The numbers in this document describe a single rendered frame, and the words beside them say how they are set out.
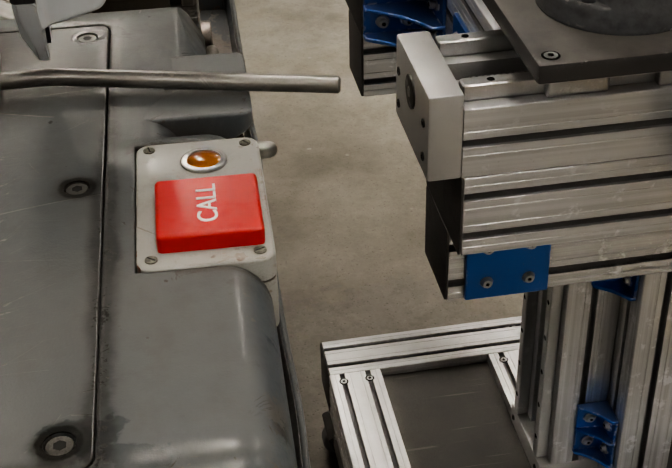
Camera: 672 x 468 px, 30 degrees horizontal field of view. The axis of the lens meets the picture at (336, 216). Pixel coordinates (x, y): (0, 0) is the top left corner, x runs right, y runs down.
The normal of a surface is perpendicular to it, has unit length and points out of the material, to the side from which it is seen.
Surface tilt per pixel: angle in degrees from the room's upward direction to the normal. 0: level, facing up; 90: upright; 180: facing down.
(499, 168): 90
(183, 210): 0
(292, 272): 0
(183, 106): 0
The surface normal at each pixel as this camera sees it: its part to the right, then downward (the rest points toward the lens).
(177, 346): -0.02, -0.83
